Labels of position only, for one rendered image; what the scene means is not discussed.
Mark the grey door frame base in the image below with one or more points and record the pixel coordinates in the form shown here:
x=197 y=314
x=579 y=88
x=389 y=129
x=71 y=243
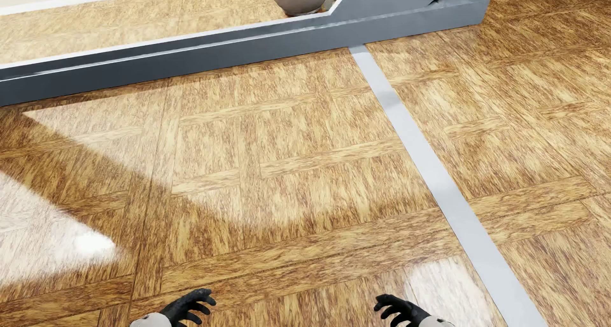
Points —
x=248 y=43

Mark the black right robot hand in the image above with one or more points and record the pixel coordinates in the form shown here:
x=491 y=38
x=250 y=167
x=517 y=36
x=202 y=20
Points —
x=401 y=310

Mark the grey metal floor strip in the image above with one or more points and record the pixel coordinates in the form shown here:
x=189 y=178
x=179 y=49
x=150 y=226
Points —
x=441 y=186

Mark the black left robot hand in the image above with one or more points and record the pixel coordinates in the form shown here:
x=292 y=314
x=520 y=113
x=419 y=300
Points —
x=184 y=307

